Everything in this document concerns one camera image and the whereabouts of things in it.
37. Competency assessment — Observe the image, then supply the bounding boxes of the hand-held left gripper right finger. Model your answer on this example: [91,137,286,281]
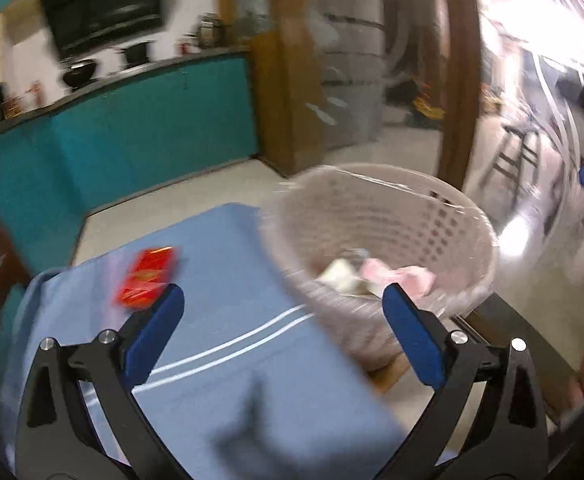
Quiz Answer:
[372,282,554,480]

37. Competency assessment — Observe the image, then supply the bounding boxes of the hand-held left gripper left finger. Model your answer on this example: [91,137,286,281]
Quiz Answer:
[16,283,194,480]

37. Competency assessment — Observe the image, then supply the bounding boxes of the red packet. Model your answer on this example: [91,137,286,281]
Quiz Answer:
[114,245,181,310]

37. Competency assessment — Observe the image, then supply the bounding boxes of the pink cloth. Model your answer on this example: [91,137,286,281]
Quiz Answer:
[359,258,436,302]

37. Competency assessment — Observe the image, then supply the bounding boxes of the white cloth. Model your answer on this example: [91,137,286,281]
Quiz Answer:
[319,258,369,295]

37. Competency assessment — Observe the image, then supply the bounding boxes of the white plastic lattice basket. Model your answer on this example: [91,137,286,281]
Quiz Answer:
[259,162,499,374]

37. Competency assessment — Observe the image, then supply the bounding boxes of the blue striped cloth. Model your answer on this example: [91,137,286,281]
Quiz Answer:
[0,202,409,480]

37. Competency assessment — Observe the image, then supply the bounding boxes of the wooden stool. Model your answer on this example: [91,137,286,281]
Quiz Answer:
[486,119,544,197]

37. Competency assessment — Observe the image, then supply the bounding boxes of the frosted pattern glass door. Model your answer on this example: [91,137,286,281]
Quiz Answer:
[472,0,584,271]

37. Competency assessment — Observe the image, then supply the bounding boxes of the teal kitchen base cabinets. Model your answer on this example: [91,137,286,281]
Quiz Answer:
[0,51,261,281]

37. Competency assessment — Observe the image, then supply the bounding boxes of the black wok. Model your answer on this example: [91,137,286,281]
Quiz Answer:
[59,58,98,92]

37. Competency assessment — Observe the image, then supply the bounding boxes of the black cooking pot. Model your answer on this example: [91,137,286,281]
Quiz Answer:
[116,42,151,69]

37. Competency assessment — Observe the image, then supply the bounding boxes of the stainless steel pot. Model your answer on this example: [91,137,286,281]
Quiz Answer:
[196,12,226,50]

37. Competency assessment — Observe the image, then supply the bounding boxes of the wooden door frame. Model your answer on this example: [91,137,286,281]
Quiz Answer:
[216,0,484,192]

